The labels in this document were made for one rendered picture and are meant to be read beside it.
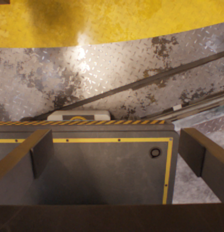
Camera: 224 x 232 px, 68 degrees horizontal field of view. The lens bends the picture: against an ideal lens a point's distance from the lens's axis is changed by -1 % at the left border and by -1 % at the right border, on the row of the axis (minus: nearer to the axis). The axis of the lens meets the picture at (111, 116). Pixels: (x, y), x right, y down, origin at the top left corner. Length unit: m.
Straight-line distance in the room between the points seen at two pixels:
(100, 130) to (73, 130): 0.08
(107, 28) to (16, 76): 0.47
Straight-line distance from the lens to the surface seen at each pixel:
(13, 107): 0.95
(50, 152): 0.16
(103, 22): 0.83
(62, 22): 0.85
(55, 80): 0.85
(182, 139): 0.17
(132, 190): 0.63
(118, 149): 0.54
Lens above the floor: 0.80
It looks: 74 degrees down
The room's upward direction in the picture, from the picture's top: 179 degrees clockwise
